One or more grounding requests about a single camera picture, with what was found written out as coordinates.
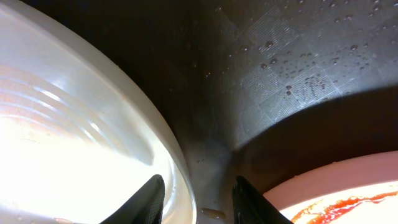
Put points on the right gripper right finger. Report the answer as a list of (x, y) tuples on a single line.
[(251, 207)]

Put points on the white plate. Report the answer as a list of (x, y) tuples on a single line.
[(359, 190), (78, 136)]

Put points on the white plate top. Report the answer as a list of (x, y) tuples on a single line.
[(78, 136)]

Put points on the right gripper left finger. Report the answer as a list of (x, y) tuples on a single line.
[(144, 207)]

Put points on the large brown tray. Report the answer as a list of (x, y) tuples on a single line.
[(263, 89)]

